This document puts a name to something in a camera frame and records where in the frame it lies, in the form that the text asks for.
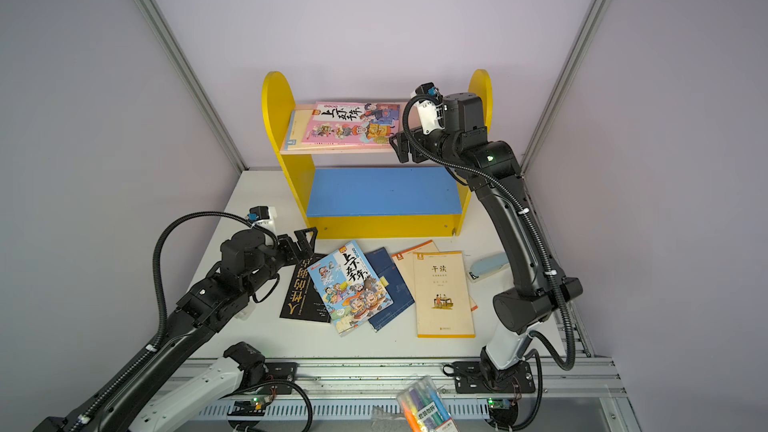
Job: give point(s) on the dark blue book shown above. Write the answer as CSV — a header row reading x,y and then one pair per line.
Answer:
x,y
395,285

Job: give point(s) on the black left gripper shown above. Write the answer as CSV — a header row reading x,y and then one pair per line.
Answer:
x,y
293,244

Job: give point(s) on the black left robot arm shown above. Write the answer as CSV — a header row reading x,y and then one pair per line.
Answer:
x,y
249,259

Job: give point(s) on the yellow pink blue bookshelf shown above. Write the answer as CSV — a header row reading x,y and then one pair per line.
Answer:
x,y
361,202

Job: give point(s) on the blue cartoon cover book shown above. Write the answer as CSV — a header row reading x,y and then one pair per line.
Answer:
x,y
350,289

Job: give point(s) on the beige book yellow border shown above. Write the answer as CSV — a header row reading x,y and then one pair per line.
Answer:
x,y
444,324

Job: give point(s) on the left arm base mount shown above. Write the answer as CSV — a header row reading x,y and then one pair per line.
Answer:
x,y
244,370

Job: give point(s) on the pink cartoon cover book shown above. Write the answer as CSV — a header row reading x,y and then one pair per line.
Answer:
x,y
356,124

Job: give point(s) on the pack of coloured markers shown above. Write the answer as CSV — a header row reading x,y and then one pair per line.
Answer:
x,y
423,408

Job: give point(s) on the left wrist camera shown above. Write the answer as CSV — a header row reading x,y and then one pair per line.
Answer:
x,y
261,217

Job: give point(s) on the black book gold lettering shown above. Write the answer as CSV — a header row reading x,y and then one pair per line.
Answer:
x,y
302,302

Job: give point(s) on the beige book blue spine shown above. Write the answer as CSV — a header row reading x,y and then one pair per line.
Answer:
x,y
294,141

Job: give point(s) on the clear plastic small box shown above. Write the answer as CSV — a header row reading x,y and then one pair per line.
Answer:
x,y
245,313

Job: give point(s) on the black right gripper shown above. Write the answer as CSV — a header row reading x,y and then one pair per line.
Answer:
x,y
411,144

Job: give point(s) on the light blue stapler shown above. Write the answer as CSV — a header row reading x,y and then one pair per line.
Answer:
x,y
487,266

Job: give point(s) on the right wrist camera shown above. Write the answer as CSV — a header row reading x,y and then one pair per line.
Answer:
x,y
431,110

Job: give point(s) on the beige book orange border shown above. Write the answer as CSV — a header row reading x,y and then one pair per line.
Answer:
x,y
408,252

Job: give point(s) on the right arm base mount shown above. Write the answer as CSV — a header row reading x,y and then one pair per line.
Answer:
x,y
481,377

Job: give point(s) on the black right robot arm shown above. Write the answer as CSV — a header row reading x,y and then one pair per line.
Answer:
x,y
450,131

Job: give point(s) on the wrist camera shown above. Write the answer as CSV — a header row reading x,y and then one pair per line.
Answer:
x,y
261,217
431,110

